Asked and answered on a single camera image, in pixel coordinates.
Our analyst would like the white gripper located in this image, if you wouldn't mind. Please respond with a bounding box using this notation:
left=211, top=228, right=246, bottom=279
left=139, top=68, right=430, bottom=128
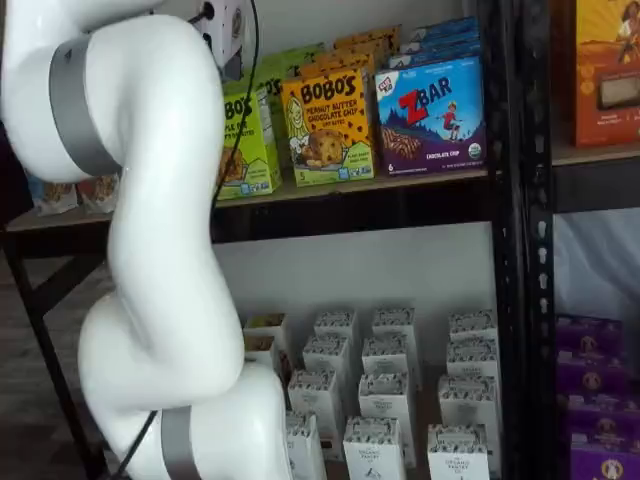
left=199, top=0, right=249, bottom=84

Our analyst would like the green Bobo's apple pie box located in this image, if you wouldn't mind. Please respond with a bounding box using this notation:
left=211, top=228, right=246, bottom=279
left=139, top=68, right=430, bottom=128
left=272, top=42, right=326, bottom=64
left=218, top=77, right=284, bottom=200
left=252, top=52, right=306, bottom=81
left=253, top=69, right=292, bottom=171

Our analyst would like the yellow Bobo's peanut butter box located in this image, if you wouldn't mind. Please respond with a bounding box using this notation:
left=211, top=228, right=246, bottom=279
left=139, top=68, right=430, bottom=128
left=317, top=37, right=391, bottom=59
left=333, top=24, right=402, bottom=49
left=298, top=49, right=379, bottom=77
left=281, top=67, right=375, bottom=188

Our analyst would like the blue purple Zbar box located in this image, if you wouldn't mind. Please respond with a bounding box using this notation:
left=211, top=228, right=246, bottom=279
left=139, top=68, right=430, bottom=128
left=399, top=28, right=481, bottom=51
left=387, top=42, right=482, bottom=69
left=409, top=15, right=479, bottom=39
left=374, top=54, right=487, bottom=176

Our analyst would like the wooden shelf board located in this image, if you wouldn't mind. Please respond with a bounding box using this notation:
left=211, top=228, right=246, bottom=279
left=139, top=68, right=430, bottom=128
left=4, top=167, right=490, bottom=234
left=552, top=141, right=640, bottom=167

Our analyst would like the yellow white granola box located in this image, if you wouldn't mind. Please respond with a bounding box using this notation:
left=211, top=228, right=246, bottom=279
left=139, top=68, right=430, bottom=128
left=243, top=313, right=290, bottom=351
left=243, top=334, right=280, bottom=374

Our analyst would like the white floral pantry box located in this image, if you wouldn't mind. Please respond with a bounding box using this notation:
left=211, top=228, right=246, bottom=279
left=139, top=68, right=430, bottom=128
left=372, top=307, right=419, bottom=346
left=438, top=374, right=501, bottom=471
left=358, top=372, right=417, bottom=466
left=284, top=410, right=327, bottom=480
left=343, top=415, right=407, bottom=480
left=287, top=369, right=345, bottom=459
left=446, top=339, right=501, bottom=381
left=361, top=335, right=419, bottom=386
left=313, top=309, right=360, bottom=346
left=302, top=334, right=351, bottom=396
left=427, top=423, right=490, bottom=480
left=448, top=309, right=499, bottom=346

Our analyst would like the large orange snack box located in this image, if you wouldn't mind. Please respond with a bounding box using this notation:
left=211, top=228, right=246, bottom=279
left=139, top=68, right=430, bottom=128
left=573, top=0, right=640, bottom=149

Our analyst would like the purple snack box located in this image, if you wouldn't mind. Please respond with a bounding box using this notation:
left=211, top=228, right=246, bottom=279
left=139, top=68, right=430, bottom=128
left=567, top=393, right=640, bottom=441
left=556, top=313, right=624, bottom=354
left=569, top=433, right=640, bottom=480
left=556, top=349, right=630, bottom=396

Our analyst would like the blue label granola bag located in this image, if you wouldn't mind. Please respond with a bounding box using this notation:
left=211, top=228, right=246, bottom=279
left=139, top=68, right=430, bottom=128
left=27, top=174, right=79, bottom=217

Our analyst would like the black metal shelving rack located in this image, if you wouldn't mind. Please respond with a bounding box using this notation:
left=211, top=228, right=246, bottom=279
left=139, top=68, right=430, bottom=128
left=0, top=0, right=525, bottom=480
left=519, top=0, right=640, bottom=480

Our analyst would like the white cartons group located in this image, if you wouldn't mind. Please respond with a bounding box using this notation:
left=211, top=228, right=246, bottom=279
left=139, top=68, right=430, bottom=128
left=239, top=299, right=501, bottom=480

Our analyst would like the white plastic sheet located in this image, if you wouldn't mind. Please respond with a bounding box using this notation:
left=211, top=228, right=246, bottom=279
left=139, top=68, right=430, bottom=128
left=552, top=209, right=640, bottom=321

